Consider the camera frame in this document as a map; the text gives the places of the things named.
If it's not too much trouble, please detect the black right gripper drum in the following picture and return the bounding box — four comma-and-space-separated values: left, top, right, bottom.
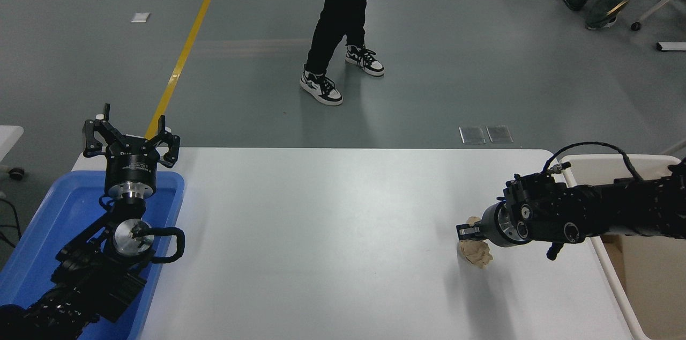
479, 205, 500, 245

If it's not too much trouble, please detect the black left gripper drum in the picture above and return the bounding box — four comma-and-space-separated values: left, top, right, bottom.
104, 139, 161, 187

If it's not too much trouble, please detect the tan paper ball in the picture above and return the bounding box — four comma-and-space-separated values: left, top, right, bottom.
457, 216, 494, 269

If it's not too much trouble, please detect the white cart with caster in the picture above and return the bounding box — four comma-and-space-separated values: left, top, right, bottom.
0, 125, 26, 181

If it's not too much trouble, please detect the metal floor plate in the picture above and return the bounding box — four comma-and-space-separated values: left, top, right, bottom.
459, 127, 486, 145
486, 125, 513, 144

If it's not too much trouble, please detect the blue plastic tray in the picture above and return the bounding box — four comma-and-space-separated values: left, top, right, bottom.
0, 171, 185, 340

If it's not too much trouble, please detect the large pale bin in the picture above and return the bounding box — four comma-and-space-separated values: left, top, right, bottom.
559, 154, 686, 340

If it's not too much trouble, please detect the standing person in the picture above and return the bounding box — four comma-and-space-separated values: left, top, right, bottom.
300, 0, 385, 107

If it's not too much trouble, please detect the thin black cable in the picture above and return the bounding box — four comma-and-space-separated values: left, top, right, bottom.
0, 198, 23, 248

